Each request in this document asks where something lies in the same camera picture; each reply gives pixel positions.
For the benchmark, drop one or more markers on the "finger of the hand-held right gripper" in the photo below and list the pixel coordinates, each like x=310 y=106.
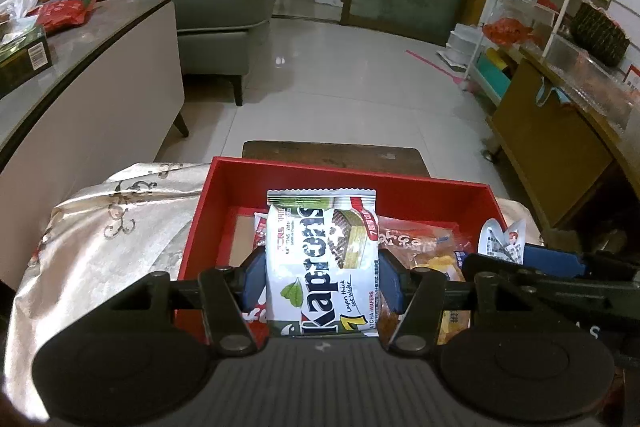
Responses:
x=550 y=259
x=490 y=264

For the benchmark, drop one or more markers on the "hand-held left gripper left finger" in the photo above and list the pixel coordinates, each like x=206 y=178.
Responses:
x=255 y=279

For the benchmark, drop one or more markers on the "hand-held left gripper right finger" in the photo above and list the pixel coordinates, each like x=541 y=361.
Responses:
x=390 y=282

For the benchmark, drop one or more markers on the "red packet white lettering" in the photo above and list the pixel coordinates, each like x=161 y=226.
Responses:
x=255 y=322

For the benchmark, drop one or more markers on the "orange snack packet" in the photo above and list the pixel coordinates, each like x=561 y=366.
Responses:
x=430 y=247

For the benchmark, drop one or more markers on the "white green wafer packet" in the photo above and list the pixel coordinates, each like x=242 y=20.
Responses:
x=320 y=257

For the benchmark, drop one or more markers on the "red cardboard box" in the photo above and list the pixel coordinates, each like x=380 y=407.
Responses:
x=425 y=202

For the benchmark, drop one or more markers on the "wooden cabinet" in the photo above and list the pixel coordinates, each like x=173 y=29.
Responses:
x=545 y=142

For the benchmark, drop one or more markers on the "dark wooden stool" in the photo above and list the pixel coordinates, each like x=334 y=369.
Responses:
x=330 y=154

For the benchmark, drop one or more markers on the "clear plastic container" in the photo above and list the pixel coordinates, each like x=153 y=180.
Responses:
x=590 y=87

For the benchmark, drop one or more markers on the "teal box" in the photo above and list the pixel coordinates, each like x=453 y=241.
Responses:
x=492 y=69

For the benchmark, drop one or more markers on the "pink fly swatter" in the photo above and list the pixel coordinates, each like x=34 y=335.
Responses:
x=430 y=63

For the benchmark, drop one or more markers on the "white plastic containers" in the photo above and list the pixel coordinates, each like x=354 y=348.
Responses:
x=462 y=44

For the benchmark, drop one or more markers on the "dark woven basket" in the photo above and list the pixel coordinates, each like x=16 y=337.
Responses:
x=597 y=34

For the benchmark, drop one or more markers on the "grey top coffee table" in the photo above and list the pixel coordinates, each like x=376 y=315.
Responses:
x=100 y=107

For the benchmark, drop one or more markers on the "red plastic bag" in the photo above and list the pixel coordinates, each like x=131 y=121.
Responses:
x=505 y=32

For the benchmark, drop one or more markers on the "grey green sofa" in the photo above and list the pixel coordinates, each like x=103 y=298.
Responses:
x=220 y=17

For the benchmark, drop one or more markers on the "dark green box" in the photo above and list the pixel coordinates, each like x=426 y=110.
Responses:
x=20 y=67

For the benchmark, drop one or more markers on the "red foil snack bag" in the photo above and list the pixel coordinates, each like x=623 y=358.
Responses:
x=60 y=14

